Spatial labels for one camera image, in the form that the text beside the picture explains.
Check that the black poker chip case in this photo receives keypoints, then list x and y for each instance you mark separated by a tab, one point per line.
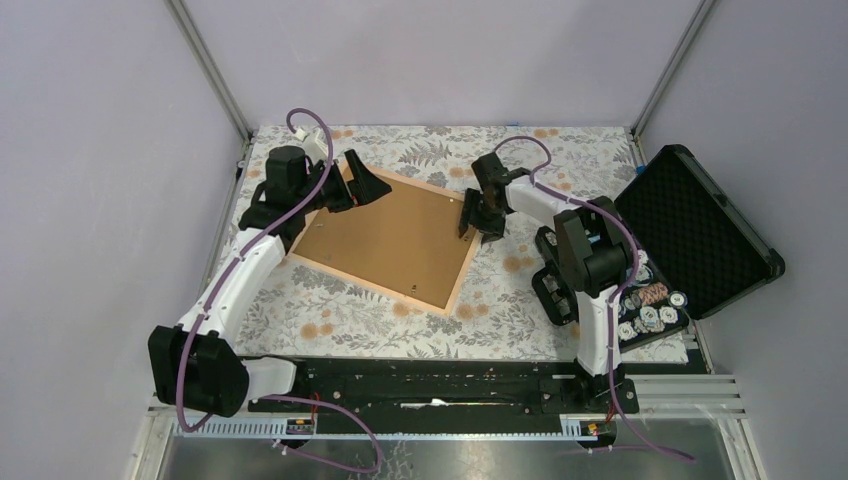
697	252

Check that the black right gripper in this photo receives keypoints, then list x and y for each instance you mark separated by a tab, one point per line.
491	231

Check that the brown cardboard backing board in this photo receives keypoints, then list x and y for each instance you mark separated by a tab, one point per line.
391	245

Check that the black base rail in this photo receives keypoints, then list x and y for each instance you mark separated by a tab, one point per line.
449	396

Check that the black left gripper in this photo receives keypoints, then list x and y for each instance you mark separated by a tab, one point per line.
362	188

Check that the floral patterned table mat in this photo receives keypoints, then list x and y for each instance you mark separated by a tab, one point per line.
303	311

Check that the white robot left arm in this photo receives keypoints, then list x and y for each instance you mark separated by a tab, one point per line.
193	363

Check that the light wooden picture frame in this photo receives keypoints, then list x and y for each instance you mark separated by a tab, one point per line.
464	278

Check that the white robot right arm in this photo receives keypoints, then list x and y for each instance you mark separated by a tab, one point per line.
594	251

